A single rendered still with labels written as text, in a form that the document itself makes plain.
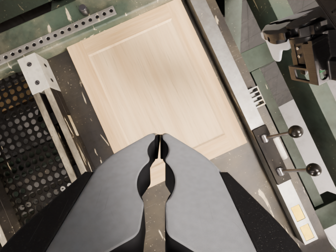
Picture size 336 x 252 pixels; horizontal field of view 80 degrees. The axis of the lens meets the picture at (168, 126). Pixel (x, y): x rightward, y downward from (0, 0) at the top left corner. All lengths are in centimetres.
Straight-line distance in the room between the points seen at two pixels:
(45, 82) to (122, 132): 29
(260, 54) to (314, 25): 58
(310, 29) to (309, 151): 309
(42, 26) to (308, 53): 77
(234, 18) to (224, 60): 42
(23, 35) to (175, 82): 53
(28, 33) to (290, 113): 341
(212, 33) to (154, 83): 26
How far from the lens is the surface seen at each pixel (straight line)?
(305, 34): 32
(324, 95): 86
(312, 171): 71
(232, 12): 112
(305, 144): 341
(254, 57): 87
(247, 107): 74
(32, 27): 88
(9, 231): 90
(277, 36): 34
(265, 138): 74
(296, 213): 85
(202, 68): 75
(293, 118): 361
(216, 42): 77
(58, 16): 86
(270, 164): 76
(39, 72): 79
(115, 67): 76
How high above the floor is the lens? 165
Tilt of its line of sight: 39 degrees down
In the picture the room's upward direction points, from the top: 154 degrees clockwise
